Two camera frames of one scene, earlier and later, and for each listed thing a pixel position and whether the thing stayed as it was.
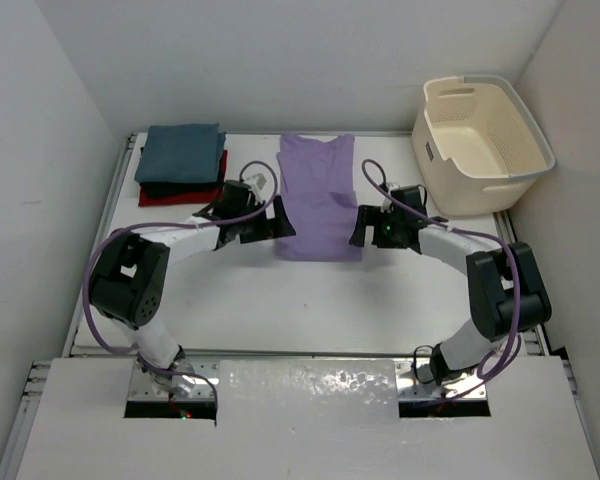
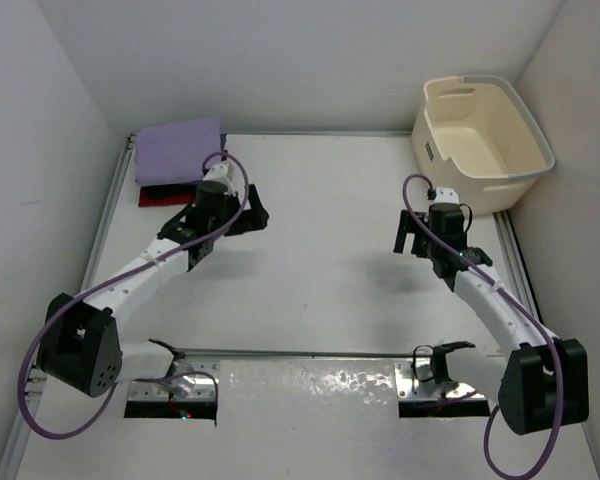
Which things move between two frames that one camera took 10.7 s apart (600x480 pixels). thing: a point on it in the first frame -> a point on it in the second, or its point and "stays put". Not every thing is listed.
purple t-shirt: [319, 195] -> [175, 152]
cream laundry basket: [477, 145] stays put
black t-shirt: [157, 189] stays put
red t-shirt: [205, 198] stays put
